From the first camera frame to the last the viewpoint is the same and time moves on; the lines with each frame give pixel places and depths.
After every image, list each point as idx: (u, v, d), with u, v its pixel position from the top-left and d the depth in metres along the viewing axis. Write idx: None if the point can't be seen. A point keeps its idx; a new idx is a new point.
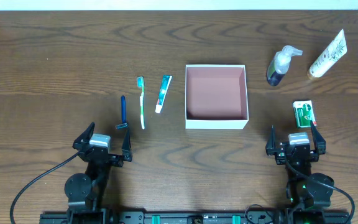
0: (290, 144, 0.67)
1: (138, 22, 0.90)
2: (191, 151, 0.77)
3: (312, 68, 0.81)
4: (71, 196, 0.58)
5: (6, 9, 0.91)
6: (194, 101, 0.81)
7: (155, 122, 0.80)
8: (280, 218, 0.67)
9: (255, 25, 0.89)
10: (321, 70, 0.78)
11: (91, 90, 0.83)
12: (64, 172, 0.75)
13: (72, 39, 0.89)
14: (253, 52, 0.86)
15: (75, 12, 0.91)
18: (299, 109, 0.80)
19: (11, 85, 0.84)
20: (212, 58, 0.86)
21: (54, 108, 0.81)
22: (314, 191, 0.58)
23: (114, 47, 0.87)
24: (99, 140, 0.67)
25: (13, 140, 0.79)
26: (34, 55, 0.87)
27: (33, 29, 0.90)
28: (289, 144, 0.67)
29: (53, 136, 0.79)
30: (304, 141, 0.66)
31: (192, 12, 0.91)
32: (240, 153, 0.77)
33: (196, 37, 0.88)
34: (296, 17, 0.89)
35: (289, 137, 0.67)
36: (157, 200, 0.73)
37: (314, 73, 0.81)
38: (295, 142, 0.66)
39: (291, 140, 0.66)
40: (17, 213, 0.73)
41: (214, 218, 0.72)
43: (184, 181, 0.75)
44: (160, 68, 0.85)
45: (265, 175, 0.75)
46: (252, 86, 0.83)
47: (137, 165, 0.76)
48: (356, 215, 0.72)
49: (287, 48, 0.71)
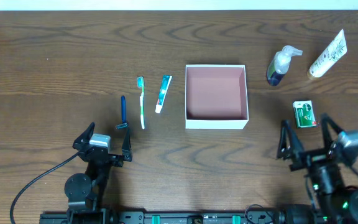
0: (345, 144, 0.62)
1: (138, 22, 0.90)
2: (191, 151, 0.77)
3: (312, 68, 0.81)
4: (71, 196, 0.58)
5: (6, 8, 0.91)
6: (194, 100, 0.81)
7: (155, 122, 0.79)
8: (280, 217, 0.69)
9: (255, 25, 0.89)
10: (321, 70, 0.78)
11: (91, 90, 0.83)
12: (64, 172, 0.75)
13: (72, 39, 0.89)
14: (253, 52, 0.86)
15: (75, 11, 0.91)
18: (299, 109, 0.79)
19: (11, 86, 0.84)
20: (212, 58, 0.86)
21: (54, 108, 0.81)
22: None
23: (113, 46, 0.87)
24: (99, 140, 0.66)
25: (13, 140, 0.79)
26: (34, 55, 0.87)
27: (33, 28, 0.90)
28: (345, 145, 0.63)
29: (53, 136, 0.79)
30: None
31: (192, 12, 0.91)
32: (240, 153, 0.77)
33: (196, 37, 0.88)
34: (296, 17, 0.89)
35: (344, 139, 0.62)
36: (158, 200, 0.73)
37: (314, 73, 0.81)
38: (350, 144, 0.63)
39: (348, 141, 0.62)
40: (17, 214, 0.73)
41: (214, 218, 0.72)
43: (184, 181, 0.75)
44: (160, 68, 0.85)
45: (265, 175, 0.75)
46: (252, 86, 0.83)
47: (137, 165, 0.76)
48: None
49: (287, 48, 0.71)
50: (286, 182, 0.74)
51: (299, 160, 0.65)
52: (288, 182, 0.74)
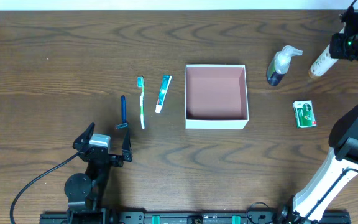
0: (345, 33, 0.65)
1: (138, 22, 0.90)
2: (191, 151, 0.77)
3: (313, 66, 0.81)
4: (71, 196, 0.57)
5: (5, 7, 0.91)
6: (195, 101, 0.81)
7: (155, 122, 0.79)
8: (283, 212, 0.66)
9: (255, 25, 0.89)
10: (321, 68, 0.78)
11: (91, 90, 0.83)
12: (64, 172, 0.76)
13: (71, 38, 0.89)
14: (254, 52, 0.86)
15: (75, 11, 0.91)
18: (299, 109, 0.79)
19: (11, 85, 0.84)
20: (212, 58, 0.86)
21: (53, 108, 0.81)
22: (339, 47, 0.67)
23: (113, 46, 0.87)
24: (99, 140, 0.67)
25: (13, 140, 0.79)
26: (34, 55, 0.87)
27: (33, 28, 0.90)
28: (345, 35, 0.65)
29: (53, 136, 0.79)
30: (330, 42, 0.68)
31: (192, 12, 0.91)
32: (240, 152, 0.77)
33: (196, 37, 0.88)
34: (296, 17, 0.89)
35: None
36: (158, 200, 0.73)
37: (315, 72, 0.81)
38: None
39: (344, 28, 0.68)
40: (17, 214, 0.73)
41: (214, 218, 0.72)
43: (184, 181, 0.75)
44: (160, 68, 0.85)
45: (265, 175, 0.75)
46: (252, 86, 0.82)
47: (137, 165, 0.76)
48: (356, 215, 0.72)
49: (287, 48, 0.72)
50: (286, 182, 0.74)
51: None
52: (288, 182, 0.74)
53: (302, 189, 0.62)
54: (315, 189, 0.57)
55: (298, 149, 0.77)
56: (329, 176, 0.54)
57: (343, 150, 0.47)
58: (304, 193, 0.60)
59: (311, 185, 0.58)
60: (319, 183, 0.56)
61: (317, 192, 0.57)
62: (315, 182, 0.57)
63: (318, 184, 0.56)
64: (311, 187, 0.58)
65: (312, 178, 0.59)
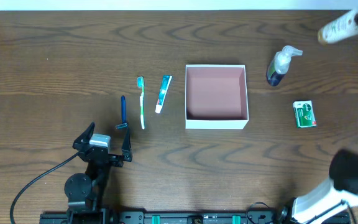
0: None
1: (138, 22, 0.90)
2: (191, 151, 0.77)
3: (326, 32, 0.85)
4: (71, 196, 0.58)
5: (5, 8, 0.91)
6: (195, 101, 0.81)
7: (155, 122, 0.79)
8: (283, 212, 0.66)
9: (255, 25, 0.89)
10: (336, 35, 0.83)
11: (91, 90, 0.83)
12: (64, 172, 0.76)
13: (71, 38, 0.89)
14: (254, 52, 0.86)
15: (75, 11, 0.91)
18: (300, 109, 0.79)
19: (12, 85, 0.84)
20: (212, 58, 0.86)
21: (54, 108, 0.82)
22: None
23: (114, 46, 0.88)
24: (99, 140, 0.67)
25: (13, 140, 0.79)
26: (34, 55, 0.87)
27: (33, 28, 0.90)
28: None
29: (53, 136, 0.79)
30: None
31: (192, 12, 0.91)
32: (240, 152, 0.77)
33: (196, 37, 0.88)
34: (296, 17, 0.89)
35: None
36: (158, 200, 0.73)
37: (328, 38, 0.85)
38: None
39: None
40: (17, 214, 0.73)
41: (214, 218, 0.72)
43: (184, 181, 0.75)
44: (160, 68, 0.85)
45: (265, 175, 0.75)
46: (252, 86, 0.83)
47: (137, 165, 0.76)
48: (356, 215, 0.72)
49: (287, 48, 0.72)
50: (286, 182, 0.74)
51: None
52: (288, 182, 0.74)
53: (304, 196, 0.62)
54: (314, 205, 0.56)
55: (298, 149, 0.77)
56: (325, 202, 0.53)
57: (352, 180, 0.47)
58: (305, 203, 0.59)
59: (312, 199, 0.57)
60: (319, 201, 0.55)
61: (316, 208, 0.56)
62: (316, 198, 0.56)
63: (318, 201, 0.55)
64: (312, 201, 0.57)
65: (314, 191, 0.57)
